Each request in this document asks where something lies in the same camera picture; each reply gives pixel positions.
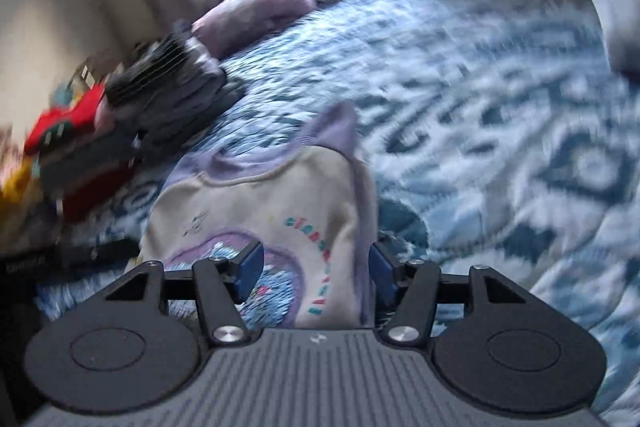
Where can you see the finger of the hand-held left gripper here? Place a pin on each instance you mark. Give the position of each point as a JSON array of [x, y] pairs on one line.
[[100, 252]]

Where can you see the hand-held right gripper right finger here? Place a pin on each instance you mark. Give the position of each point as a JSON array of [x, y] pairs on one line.
[[382, 269]]

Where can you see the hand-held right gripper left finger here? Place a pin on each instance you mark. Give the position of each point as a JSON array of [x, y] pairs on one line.
[[250, 267]]

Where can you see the cream and lavender sweatshirt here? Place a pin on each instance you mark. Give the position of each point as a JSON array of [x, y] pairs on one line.
[[280, 197]]

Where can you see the stack of colourful folded clothes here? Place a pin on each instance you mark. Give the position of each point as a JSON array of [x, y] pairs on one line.
[[65, 117]]

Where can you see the stack of grey folded garments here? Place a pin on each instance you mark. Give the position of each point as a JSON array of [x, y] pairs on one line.
[[170, 92]]

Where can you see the blue patterned quilt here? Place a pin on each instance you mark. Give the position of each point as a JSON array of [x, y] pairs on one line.
[[500, 132]]

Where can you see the lavender pillow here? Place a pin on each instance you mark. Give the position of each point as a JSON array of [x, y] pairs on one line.
[[260, 7]]

